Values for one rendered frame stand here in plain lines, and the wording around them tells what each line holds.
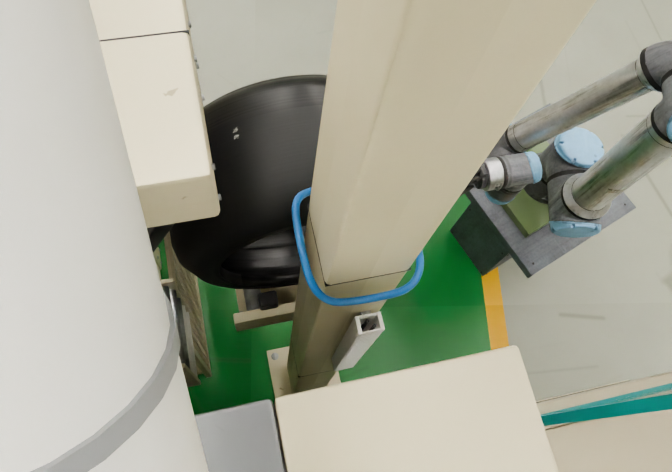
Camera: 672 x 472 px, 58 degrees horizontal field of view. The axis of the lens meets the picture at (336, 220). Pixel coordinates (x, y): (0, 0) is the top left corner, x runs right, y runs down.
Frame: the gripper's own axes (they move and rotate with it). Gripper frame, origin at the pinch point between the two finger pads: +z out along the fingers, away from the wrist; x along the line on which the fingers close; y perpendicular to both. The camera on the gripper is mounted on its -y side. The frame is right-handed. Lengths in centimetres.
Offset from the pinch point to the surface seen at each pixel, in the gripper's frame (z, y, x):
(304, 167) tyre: 34, 48, 11
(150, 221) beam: 61, 66, 24
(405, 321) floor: -14, -101, 18
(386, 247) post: 31, 78, 38
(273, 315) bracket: 43, -6, 25
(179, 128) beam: 54, 78, 17
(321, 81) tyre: 27, 47, -8
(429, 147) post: 32, 105, 38
